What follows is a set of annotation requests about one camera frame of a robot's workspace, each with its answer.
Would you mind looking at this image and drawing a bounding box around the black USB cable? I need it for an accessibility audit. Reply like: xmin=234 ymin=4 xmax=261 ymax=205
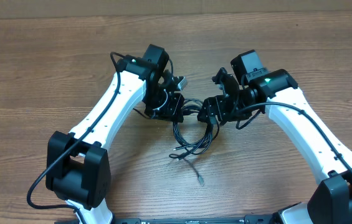
xmin=131 ymin=98 xmax=221 ymax=187

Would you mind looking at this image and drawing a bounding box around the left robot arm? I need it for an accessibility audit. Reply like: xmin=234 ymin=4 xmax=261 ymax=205
xmin=45 ymin=45 xmax=187 ymax=223

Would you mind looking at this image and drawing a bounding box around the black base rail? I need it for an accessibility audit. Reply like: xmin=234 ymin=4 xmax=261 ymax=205
xmin=54 ymin=202 xmax=310 ymax=224

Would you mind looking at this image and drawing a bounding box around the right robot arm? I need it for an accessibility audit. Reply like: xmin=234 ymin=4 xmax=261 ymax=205
xmin=197 ymin=50 xmax=352 ymax=223

